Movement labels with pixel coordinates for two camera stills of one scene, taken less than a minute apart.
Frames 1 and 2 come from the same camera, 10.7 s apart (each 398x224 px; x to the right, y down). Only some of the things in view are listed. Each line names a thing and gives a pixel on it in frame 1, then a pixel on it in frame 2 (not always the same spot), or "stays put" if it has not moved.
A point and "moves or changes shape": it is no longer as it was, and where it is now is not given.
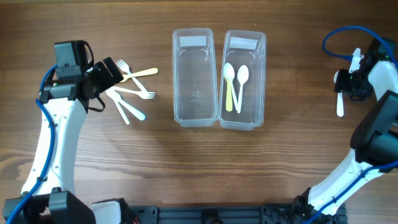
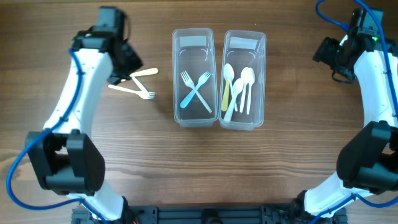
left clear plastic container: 194,79 stays put
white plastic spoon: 242,76 moves or changes shape
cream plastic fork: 142,94 stays put
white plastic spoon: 229,74 stays put
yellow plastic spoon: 229,101 moves or changes shape
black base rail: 271,213 stays put
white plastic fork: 117,98 → 189,83
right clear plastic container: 247,48 stays put
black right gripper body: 343,83 → 323,51
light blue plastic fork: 134,112 → 202,79
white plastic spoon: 340,99 → 250,76
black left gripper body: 101,73 → 130,61
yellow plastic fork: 125,77 stays put
